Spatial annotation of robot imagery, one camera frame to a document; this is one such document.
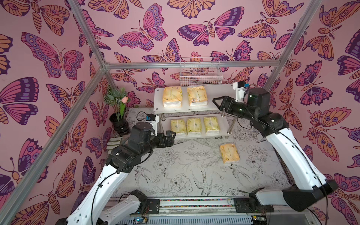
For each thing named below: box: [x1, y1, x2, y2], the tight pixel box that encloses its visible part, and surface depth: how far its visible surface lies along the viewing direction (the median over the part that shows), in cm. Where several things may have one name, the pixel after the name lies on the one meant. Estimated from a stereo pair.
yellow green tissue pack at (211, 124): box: [203, 116, 220, 135], surface depth 98 cm
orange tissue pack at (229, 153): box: [219, 142, 240, 165], surface depth 91 cm
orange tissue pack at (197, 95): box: [187, 85, 208, 107], surface depth 76 cm
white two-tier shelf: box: [153, 83, 236, 139], surface depth 80 cm
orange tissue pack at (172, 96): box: [162, 85, 183, 108], surface depth 75 cm
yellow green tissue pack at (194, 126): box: [186, 117, 202, 135], surface depth 99 cm
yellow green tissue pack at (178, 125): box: [170, 119, 187, 134], surface depth 99 cm
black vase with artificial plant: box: [104, 87, 129, 135], surface depth 90 cm
